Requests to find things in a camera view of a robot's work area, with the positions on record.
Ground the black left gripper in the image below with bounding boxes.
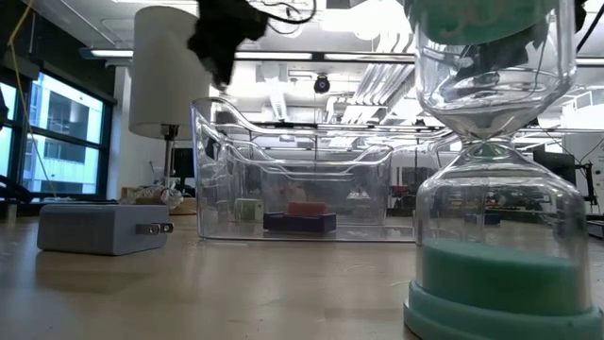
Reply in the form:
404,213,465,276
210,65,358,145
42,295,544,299
187,0,270,94

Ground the small green charger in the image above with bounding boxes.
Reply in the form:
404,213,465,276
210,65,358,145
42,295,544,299
234,197,264,223

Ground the blue digital timer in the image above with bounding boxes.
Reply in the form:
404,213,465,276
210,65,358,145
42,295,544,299
262,212,338,234

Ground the light blue wall charger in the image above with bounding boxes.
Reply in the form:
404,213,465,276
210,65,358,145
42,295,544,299
36,203,175,257

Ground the teal hourglass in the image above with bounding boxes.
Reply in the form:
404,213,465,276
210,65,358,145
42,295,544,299
403,0,604,340

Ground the white shade table lamp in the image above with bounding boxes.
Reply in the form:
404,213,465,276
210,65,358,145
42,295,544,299
120,5,212,216

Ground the black computer monitor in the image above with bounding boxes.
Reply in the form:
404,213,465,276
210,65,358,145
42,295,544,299
532,149,578,189
171,147,197,180

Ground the overhead rig crossbar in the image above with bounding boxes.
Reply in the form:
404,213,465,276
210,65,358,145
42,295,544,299
78,48,604,66

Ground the window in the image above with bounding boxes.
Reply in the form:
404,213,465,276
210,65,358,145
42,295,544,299
0,70,114,199

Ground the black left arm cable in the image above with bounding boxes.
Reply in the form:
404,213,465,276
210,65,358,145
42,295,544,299
244,0,317,26

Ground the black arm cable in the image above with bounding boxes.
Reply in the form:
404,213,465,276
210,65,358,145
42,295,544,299
244,0,317,26
576,3,604,54

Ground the black overhead camera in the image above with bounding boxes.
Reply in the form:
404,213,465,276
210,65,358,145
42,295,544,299
312,74,332,95

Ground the bundled white lamp cable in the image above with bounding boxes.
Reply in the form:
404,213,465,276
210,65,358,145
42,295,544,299
120,185,185,212

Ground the yellow hanging cable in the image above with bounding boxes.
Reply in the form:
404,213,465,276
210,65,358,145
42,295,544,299
0,0,58,199

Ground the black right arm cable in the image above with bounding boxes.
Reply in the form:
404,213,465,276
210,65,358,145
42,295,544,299
576,3,604,54

